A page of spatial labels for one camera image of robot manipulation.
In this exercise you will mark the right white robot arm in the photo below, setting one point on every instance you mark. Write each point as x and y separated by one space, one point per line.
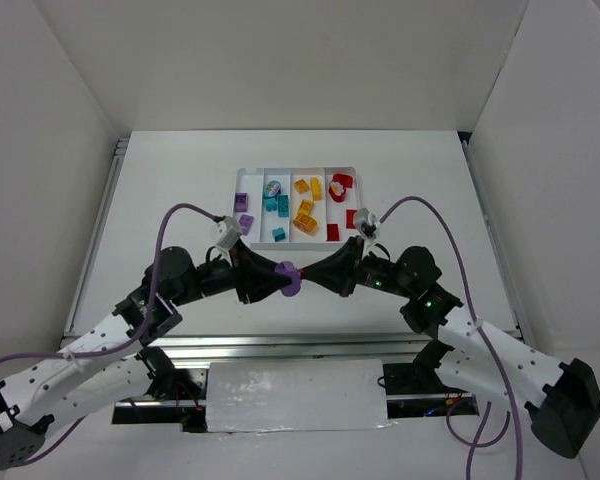
562 400

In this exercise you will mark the white foam board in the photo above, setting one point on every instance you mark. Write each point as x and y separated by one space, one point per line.
303 395

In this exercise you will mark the red curved lego brick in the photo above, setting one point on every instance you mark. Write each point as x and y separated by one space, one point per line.
347 181

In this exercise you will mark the white divided sorting tray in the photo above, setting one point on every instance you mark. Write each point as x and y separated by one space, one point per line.
324 212

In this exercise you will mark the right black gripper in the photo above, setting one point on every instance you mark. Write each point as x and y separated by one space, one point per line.
351 267

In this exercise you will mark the yellow butterfly lego brick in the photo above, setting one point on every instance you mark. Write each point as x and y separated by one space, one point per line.
305 223

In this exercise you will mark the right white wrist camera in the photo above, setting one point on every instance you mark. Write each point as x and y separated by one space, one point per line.
367 225

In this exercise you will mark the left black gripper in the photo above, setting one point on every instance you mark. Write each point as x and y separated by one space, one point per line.
242 273

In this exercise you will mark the purple square lego brick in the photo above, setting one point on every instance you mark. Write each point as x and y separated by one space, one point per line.
241 202

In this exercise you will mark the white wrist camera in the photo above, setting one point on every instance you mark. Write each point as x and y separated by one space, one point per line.
367 225
225 235

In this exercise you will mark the purple curved lego brick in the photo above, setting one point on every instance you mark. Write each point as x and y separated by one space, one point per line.
245 222

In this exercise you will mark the aluminium frame rail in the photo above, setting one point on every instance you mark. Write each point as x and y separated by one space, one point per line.
192 349

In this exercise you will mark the purple rounded lego brick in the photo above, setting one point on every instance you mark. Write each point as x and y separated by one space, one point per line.
287 269

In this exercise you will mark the yellow square lego brick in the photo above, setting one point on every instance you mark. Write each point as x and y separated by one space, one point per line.
301 186

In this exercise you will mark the red rectangular lego brick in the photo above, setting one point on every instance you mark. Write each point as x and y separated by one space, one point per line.
350 215

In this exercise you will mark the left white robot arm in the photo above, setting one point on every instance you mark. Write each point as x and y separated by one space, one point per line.
117 359

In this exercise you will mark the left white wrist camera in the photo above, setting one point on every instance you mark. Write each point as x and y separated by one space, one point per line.
225 235

